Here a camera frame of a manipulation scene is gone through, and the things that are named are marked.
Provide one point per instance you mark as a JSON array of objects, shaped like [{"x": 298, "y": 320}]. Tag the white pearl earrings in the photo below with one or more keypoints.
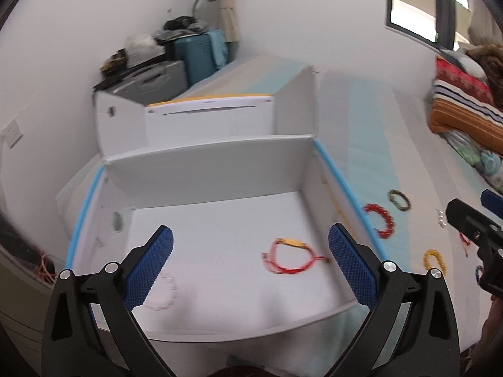
[{"x": 442, "y": 218}]

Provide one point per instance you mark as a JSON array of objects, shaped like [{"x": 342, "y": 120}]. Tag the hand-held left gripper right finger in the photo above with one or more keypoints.
[{"x": 351, "y": 265}]

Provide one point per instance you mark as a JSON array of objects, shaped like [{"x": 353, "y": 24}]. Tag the person's right forearm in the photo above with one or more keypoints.
[{"x": 491, "y": 330}]

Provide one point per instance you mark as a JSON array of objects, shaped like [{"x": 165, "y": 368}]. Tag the window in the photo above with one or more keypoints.
[{"x": 412, "y": 4}]

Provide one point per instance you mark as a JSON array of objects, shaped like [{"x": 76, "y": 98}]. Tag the floral quilt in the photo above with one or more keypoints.
[{"x": 479, "y": 157}]

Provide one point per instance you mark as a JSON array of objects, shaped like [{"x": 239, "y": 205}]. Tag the light blue cloth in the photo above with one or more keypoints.
[{"x": 218, "y": 49}]

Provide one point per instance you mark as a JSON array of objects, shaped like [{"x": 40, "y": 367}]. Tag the white plastic bag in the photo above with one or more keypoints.
[{"x": 139, "y": 45}]

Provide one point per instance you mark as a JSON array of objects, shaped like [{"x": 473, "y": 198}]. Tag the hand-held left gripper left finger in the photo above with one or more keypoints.
[{"x": 151, "y": 261}]

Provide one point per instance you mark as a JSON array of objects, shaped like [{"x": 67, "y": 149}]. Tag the white wall socket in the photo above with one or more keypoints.
[{"x": 11, "y": 133}]

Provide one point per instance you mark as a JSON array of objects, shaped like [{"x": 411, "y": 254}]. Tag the white cardboard box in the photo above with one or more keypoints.
[{"x": 220, "y": 220}]

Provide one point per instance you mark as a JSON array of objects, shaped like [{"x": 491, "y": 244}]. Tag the black items on suitcase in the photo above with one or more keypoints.
[{"x": 114, "y": 61}]

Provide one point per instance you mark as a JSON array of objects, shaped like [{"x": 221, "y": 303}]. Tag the beige curtain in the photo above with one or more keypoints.
[{"x": 227, "y": 4}]

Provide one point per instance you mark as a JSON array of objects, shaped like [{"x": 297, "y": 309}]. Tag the blue suitcase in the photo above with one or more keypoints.
[{"x": 196, "y": 57}]

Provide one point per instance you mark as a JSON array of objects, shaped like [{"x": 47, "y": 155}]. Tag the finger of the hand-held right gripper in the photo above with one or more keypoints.
[
  {"x": 471, "y": 222},
  {"x": 493, "y": 198}
]

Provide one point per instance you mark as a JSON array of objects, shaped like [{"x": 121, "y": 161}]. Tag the brown fur blanket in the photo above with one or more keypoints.
[{"x": 491, "y": 63}]

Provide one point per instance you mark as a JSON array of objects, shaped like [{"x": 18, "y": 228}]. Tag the grey suitcase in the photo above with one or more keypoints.
[{"x": 157, "y": 80}]

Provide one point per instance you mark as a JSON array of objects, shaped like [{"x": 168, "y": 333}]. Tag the dark clothes heap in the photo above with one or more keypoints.
[{"x": 182, "y": 25}]

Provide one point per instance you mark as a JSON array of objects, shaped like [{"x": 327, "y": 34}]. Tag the striped bed sheet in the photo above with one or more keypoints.
[{"x": 412, "y": 157}]

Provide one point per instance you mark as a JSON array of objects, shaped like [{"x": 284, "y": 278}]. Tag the striped orange pillow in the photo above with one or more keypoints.
[{"x": 463, "y": 102}]

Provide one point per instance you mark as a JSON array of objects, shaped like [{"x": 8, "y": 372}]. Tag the grey pillow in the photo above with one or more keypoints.
[{"x": 465, "y": 63}]

